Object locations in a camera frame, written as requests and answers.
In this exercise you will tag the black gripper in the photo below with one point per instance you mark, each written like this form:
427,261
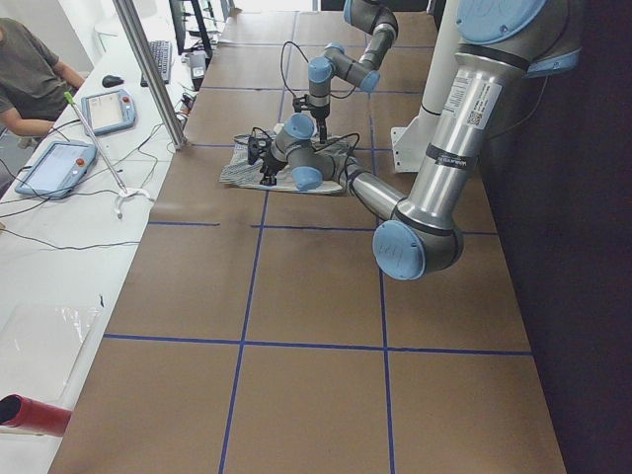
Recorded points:
270,168
320,117

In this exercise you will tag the striped polo shirt white collar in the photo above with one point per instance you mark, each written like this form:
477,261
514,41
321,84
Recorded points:
239,173

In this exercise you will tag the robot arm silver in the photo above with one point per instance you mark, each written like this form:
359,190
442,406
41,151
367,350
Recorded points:
371,17
489,44

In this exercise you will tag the metal rod with stand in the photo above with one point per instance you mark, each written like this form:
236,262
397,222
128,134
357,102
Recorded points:
124,192

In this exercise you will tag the black keyboard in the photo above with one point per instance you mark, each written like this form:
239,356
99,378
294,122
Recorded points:
161,51

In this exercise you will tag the upper teach pendant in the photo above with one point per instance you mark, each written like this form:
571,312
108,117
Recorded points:
109,112

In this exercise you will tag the teach pendant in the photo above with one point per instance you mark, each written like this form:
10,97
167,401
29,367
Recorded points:
109,112
59,169

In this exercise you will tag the black computer mouse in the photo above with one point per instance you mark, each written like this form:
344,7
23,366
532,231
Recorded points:
110,81

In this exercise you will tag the lower teach pendant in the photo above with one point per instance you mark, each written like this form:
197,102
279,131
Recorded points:
59,169

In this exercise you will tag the seated person grey shirt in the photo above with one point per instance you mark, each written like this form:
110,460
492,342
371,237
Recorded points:
34,82

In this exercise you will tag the red cylinder bottle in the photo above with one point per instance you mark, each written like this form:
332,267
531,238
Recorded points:
33,416

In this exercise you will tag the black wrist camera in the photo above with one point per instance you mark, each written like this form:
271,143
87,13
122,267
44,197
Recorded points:
301,104
258,144

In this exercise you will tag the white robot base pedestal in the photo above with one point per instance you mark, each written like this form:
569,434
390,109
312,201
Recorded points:
424,99

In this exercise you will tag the aluminium frame post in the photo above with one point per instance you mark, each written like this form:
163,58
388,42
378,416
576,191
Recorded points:
137,39

